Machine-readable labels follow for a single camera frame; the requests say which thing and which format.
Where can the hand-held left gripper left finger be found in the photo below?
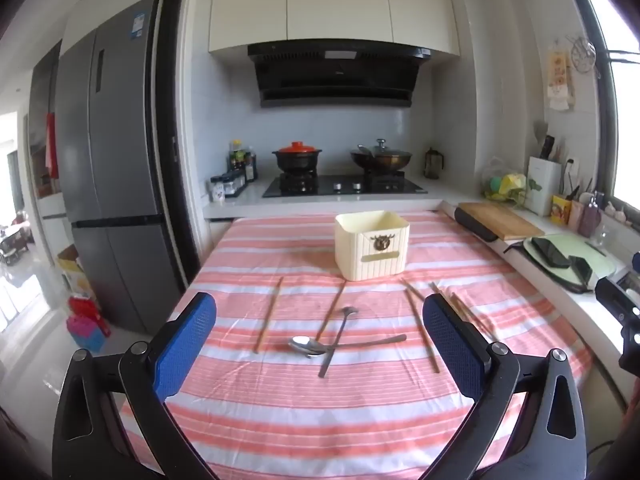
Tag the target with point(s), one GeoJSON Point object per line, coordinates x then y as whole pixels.
{"type": "Point", "coordinates": [187, 340]}

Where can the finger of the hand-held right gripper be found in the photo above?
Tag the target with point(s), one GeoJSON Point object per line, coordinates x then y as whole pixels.
{"type": "Point", "coordinates": [612, 300]}

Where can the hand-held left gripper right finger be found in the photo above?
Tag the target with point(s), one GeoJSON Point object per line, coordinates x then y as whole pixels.
{"type": "Point", "coordinates": [455, 345]}

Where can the large steel spoon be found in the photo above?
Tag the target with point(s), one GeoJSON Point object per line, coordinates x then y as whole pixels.
{"type": "Point", "coordinates": [305, 344]}

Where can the cream plastic utensil container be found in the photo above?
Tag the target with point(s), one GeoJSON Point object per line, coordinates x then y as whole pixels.
{"type": "Point", "coordinates": [360, 255]}

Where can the light green tray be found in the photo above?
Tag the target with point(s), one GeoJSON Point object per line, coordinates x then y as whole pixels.
{"type": "Point", "coordinates": [600, 262]}

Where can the black rectangular device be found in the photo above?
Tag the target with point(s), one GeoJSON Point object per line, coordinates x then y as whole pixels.
{"type": "Point", "coordinates": [581, 270]}

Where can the black smartphone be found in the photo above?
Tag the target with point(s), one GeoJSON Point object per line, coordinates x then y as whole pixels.
{"type": "Point", "coordinates": [550, 252]}

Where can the dark purple cup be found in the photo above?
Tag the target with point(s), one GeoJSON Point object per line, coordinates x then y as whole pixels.
{"type": "Point", "coordinates": [591, 221]}

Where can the red toy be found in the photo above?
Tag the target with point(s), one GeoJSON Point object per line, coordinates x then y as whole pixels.
{"type": "Point", "coordinates": [87, 322]}

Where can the yellow box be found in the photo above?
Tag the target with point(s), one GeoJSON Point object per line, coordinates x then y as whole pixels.
{"type": "Point", "coordinates": [561, 210]}

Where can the black oblong case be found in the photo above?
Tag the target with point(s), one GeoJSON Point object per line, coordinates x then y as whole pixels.
{"type": "Point", "coordinates": [475, 224]}

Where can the pink striped tablecloth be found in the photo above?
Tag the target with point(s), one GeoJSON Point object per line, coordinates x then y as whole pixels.
{"type": "Point", "coordinates": [300, 410]}

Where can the white knife block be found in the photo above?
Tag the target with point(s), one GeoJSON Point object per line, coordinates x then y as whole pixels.
{"type": "Point", "coordinates": [544, 185]}

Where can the wooden cutting board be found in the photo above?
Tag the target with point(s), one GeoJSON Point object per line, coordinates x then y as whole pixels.
{"type": "Point", "coordinates": [505, 220]}

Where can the cardboard box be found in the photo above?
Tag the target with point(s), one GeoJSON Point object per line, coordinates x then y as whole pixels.
{"type": "Point", "coordinates": [74, 267]}

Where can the white kitchen counter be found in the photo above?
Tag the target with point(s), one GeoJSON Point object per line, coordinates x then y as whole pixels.
{"type": "Point", "coordinates": [235, 206]}

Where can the white seasoning shaker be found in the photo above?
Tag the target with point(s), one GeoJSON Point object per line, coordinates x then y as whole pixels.
{"type": "Point", "coordinates": [217, 191]}

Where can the plastic bag with yellow items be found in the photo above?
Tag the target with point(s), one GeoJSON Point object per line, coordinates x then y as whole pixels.
{"type": "Point", "coordinates": [505, 182]}

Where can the clear spice jar set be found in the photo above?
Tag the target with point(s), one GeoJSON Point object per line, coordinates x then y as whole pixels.
{"type": "Point", "coordinates": [235, 184]}

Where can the glass french press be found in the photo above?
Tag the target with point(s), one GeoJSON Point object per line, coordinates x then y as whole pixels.
{"type": "Point", "coordinates": [434, 164]}

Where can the dark sauce bottle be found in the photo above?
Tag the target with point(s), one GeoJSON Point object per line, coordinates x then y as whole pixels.
{"type": "Point", "coordinates": [251, 166]}

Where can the window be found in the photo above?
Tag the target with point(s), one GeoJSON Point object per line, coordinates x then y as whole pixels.
{"type": "Point", "coordinates": [625, 110]}

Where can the yellow cap bottle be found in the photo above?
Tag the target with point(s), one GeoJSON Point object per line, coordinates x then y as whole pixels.
{"type": "Point", "coordinates": [237, 155]}

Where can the grey refrigerator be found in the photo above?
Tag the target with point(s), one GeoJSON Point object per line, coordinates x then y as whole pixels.
{"type": "Point", "coordinates": [120, 160]}

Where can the black gas stove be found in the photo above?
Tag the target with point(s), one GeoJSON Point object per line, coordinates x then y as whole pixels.
{"type": "Point", "coordinates": [345, 186]}

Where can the wok with glass lid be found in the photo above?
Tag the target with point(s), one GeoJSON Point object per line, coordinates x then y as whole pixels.
{"type": "Point", "coordinates": [382, 159]}

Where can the black clay pot orange lid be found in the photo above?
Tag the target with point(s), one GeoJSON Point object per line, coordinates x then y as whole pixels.
{"type": "Point", "coordinates": [297, 157]}

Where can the red hanging cloth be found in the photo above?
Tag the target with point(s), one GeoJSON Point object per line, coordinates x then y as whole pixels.
{"type": "Point", "coordinates": [51, 145]}

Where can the black range hood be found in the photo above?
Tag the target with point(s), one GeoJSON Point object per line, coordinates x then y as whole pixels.
{"type": "Point", "coordinates": [335, 72]}

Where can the wall hanging scroll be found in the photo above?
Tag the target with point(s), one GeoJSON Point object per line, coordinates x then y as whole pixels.
{"type": "Point", "coordinates": [560, 75]}

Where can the white wall cabinets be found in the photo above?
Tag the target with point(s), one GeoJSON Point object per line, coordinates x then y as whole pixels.
{"type": "Point", "coordinates": [335, 5]}

